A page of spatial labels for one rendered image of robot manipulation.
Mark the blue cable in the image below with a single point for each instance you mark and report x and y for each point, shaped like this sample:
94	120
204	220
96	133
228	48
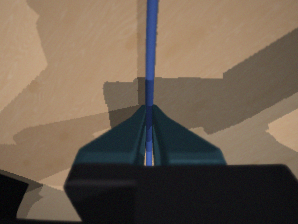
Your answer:
151	23

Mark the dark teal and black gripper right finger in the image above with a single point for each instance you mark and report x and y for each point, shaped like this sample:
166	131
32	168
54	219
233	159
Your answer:
175	145

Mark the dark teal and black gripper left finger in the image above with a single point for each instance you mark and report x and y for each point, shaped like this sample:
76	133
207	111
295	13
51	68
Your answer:
125	143

